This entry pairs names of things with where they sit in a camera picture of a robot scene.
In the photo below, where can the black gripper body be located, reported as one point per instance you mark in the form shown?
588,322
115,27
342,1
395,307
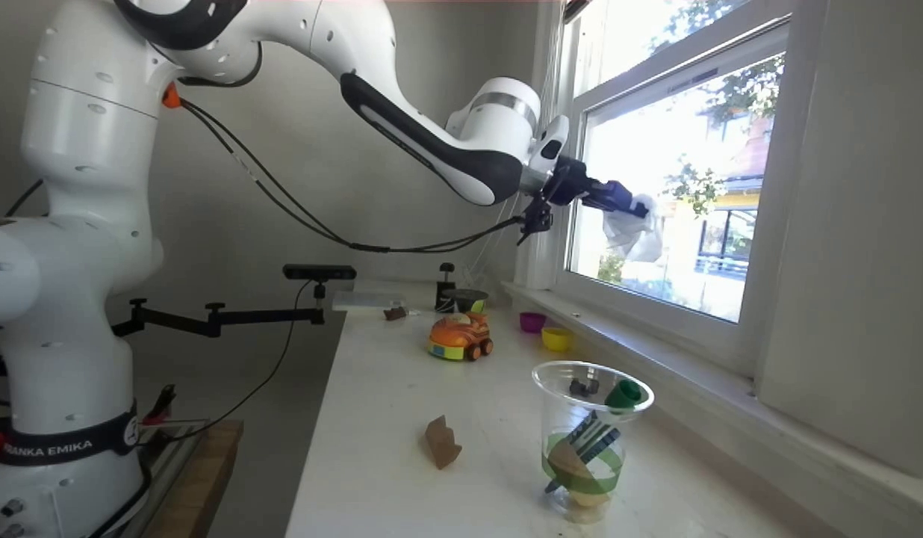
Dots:
572,180

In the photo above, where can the white tissue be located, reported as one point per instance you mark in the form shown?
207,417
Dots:
627,238

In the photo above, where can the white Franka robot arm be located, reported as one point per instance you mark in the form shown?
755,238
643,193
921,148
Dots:
82,199

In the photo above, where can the large white framed window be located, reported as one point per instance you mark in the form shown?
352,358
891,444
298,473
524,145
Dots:
679,259

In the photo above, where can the pink bowl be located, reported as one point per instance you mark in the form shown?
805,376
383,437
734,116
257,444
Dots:
533,325

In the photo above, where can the yellow bowl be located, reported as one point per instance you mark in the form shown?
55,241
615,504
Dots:
555,341

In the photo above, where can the small grey object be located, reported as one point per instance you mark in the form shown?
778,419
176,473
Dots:
584,385

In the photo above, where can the green marker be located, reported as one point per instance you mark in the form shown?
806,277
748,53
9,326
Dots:
627,395

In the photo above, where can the orange toy car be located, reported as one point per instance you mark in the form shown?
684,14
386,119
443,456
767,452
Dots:
457,335

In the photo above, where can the clear plastic cup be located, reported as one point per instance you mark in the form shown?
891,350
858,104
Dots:
552,407

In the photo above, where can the dark blue marker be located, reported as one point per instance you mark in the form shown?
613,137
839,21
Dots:
594,437

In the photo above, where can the small brown cardboard piece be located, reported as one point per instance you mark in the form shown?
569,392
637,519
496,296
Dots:
440,444

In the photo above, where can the wooden platform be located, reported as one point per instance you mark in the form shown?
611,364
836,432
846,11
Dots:
207,480

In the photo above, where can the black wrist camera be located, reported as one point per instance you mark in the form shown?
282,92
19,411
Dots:
534,216

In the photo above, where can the black stereo camera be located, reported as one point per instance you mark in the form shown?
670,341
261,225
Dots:
316,273

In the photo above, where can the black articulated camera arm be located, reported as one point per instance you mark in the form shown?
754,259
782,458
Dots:
240,319

